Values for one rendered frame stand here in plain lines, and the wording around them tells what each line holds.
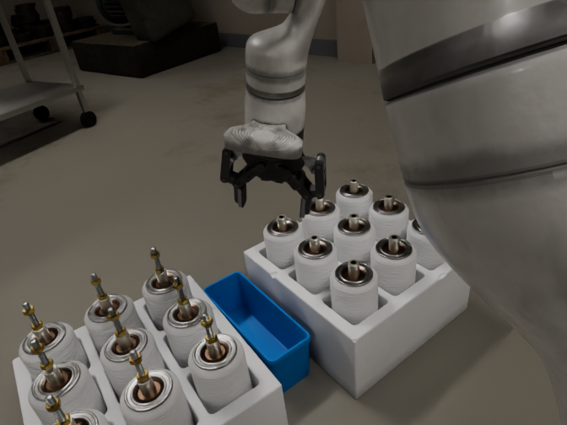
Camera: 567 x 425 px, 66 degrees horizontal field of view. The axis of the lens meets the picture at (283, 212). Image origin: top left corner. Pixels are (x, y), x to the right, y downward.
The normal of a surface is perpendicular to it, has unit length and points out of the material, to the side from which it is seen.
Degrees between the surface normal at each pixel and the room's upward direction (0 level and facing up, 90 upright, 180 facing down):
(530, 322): 117
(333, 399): 0
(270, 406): 90
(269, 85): 99
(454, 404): 0
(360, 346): 90
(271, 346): 0
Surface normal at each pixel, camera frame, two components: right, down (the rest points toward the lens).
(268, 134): 0.06, -0.80
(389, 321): 0.60, 0.37
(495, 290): -0.59, 0.76
